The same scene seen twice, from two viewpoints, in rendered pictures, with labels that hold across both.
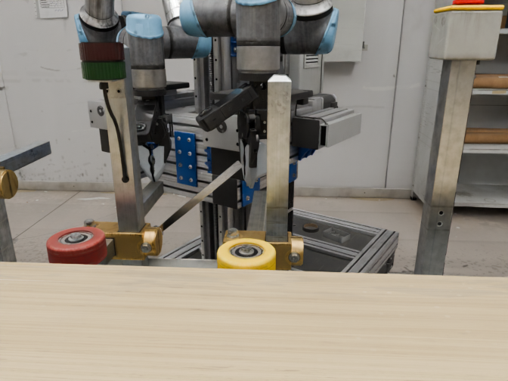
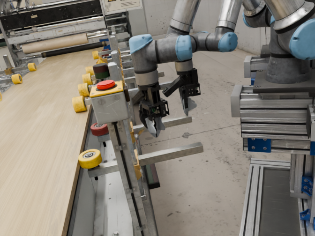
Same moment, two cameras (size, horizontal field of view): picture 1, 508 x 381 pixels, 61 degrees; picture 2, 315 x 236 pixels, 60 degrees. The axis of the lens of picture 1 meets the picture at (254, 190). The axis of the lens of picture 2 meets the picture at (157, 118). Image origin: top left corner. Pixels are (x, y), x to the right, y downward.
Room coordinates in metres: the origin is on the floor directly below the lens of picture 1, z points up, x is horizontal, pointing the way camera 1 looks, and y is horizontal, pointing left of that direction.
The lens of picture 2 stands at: (0.67, -0.88, 1.38)
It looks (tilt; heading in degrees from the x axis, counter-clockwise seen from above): 24 degrees down; 82
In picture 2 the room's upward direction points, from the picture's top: 10 degrees counter-clockwise
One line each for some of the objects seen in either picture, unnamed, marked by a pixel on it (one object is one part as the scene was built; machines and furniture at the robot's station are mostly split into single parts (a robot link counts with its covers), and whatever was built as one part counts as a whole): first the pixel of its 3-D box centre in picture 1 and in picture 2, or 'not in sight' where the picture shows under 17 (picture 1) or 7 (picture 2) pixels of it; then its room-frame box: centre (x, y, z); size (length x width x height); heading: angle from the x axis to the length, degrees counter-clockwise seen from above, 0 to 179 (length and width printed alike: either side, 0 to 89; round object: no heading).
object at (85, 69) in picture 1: (103, 69); (102, 74); (0.64, 0.21, 1.14); 0.06 x 0.06 x 0.02
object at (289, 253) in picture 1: (263, 249); (132, 165); (0.67, -0.02, 0.84); 0.13 x 0.06 x 0.05; 86
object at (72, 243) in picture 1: (80, 269); (101, 135); (0.57, 0.26, 0.85); 0.08 x 0.08 x 0.11
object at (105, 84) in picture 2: (467, 4); (106, 86); (0.65, -0.30, 1.22); 0.04 x 0.04 x 0.02
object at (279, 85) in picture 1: (277, 221); (130, 156); (0.67, -0.04, 0.89); 0.03 x 0.03 x 0.48; 86
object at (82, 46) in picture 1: (101, 51); (100, 67); (0.64, 0.21, 1.16); 0.06 x 0.06 x 0.02
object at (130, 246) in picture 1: (120, 241); (127, 133); (0.68, 0.23, 0.85); 0.13 x 0.06 x 0.05; 86
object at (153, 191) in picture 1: (126, 223); (145, 128); (0.76, 0.25, 0.84); 0.43 x 0.03 x 0.04; 176
